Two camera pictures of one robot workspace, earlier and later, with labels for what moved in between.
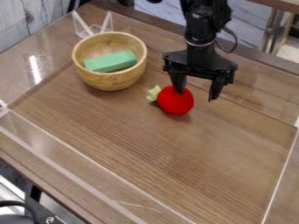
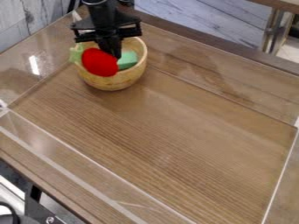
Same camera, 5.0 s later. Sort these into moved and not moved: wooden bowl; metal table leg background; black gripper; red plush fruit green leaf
Moved: red plush fruit green leaf; black gripper
Not moved: metal table leg background; wooden bowl
